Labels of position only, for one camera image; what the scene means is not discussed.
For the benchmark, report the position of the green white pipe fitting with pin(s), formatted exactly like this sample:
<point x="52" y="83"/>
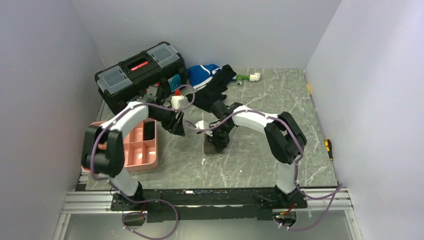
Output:
<point x="240" y="79"/>

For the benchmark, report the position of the pink compartment tray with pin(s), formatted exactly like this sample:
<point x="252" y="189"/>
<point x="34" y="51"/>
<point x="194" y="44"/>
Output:
<point x="139" y="149"/>

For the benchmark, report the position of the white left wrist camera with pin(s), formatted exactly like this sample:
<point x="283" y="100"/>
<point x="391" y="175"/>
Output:
<point x="177" y="100"/>

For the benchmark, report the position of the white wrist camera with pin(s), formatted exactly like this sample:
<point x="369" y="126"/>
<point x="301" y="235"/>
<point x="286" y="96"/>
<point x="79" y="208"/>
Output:
<point x="202" y="127"/>
<point x="177" y="100"/>

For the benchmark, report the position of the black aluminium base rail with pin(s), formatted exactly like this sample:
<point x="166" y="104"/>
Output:
<point x="208" y="203"/>

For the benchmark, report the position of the black rolled underwear in tray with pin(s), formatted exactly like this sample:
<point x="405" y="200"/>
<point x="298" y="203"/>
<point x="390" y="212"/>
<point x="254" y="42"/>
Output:
<point x="149" y="130"/>

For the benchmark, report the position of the blue white garment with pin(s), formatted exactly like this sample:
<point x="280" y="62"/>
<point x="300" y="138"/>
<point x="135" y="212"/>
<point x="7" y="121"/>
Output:
<point x="200" y="75"/>

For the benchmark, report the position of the black plastic toolbox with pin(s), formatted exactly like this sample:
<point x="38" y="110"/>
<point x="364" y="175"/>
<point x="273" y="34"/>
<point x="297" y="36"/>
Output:
<point x="161" y="66"/>

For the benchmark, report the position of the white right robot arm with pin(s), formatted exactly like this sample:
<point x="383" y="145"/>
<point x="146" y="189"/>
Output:
<point x="284" y="137"/>

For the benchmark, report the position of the yellow black screwdriver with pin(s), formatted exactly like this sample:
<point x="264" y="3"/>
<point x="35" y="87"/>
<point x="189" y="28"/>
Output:
<point x="329" y="148"/>

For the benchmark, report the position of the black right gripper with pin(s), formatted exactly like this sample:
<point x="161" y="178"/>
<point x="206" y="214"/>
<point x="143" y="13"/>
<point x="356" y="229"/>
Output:
<point x="220" y="144"/>

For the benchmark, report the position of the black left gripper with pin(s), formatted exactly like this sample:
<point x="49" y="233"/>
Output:
<point x="177" y="126"/>

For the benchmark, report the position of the olive underwear with beige waistband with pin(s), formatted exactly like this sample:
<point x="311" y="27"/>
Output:
<point x="211" y="145"/>

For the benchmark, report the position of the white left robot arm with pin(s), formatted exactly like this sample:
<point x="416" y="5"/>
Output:
<point x="123" y="122"/>

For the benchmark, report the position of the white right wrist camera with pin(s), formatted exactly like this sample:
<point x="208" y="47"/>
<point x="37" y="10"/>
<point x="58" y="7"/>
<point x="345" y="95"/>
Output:
<point x="202" y="127"/>

